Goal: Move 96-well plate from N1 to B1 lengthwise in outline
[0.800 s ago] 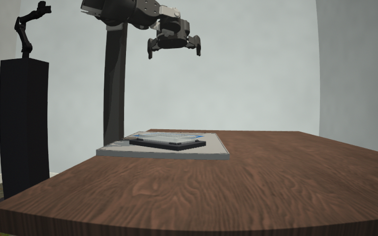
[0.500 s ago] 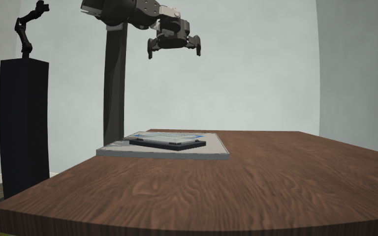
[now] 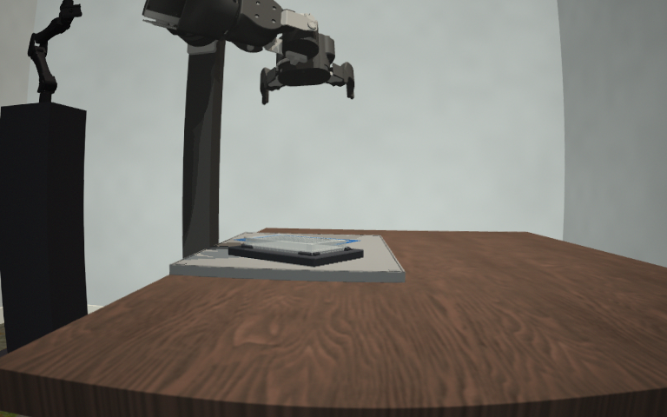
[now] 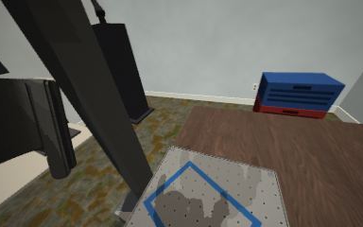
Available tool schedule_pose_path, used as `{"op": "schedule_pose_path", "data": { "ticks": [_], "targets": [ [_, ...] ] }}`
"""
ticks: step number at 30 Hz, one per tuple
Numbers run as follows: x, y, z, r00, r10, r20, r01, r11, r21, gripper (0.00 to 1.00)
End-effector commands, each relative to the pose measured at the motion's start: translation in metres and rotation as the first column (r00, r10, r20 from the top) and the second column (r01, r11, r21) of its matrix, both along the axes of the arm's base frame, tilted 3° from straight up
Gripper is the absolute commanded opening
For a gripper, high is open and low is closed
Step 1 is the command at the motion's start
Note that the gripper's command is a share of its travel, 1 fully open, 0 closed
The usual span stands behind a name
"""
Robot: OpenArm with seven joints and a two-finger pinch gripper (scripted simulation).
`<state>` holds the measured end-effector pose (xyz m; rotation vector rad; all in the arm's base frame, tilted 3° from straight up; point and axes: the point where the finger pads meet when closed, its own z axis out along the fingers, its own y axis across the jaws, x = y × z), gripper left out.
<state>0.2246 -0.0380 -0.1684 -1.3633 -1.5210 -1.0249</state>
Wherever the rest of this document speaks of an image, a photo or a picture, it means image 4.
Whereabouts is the blue tape outline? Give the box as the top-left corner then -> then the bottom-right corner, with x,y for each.
144,161 -> 262,227

